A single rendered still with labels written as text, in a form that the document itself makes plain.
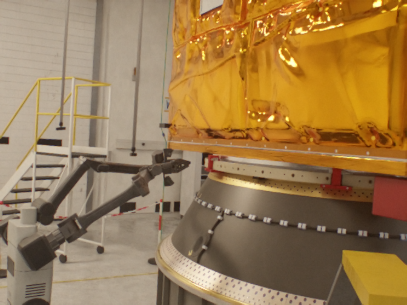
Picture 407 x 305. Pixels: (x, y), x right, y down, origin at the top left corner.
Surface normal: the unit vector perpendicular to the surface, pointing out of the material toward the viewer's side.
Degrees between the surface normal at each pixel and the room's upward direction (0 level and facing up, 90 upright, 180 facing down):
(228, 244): 62
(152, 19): 90
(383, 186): 90
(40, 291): 100
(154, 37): 90
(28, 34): 90
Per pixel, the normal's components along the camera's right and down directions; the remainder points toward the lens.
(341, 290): -0.17, 0.07
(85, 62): 0.48, 0.06
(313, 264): -0.35, -0.47
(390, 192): -0.88, -0.04
